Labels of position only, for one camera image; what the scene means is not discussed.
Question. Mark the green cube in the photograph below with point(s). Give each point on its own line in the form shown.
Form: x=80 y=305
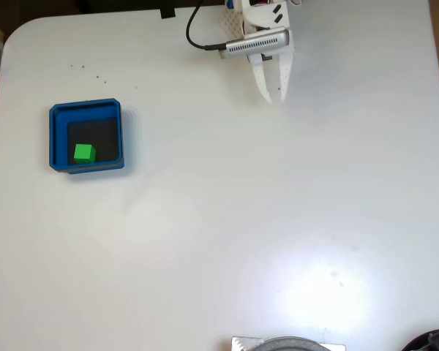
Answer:
x=84 y=153

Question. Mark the blue box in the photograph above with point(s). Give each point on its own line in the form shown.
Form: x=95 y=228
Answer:
x=58 y=146

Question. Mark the black tape piece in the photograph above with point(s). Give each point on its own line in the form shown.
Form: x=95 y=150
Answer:
x=167 y=14

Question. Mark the grey round disc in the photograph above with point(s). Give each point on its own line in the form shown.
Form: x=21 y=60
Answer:
x=292 y=345

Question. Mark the black object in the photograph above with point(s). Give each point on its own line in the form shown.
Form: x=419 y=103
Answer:
x=435 y=342

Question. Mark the silver camera box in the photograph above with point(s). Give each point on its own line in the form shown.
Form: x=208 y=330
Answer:
x=256 y=44

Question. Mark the silver metal bracket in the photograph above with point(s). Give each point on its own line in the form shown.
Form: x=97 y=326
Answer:
x=241 y=343

